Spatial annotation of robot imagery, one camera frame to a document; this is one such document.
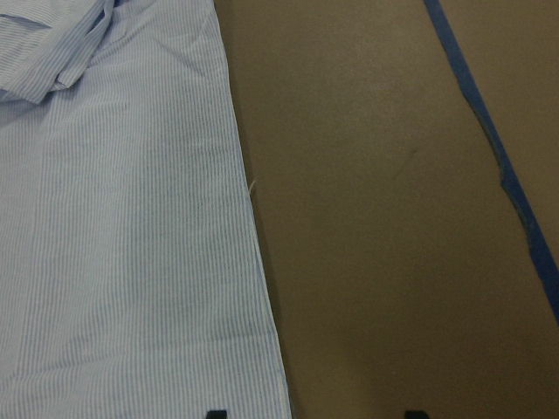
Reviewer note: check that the light blue striped shirt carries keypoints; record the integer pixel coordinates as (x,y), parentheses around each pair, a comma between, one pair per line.
(132,284)

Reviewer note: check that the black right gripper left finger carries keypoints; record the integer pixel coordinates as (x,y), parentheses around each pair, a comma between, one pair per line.
(216,414)

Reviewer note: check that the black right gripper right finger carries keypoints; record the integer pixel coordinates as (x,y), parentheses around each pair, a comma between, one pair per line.
(415,414)

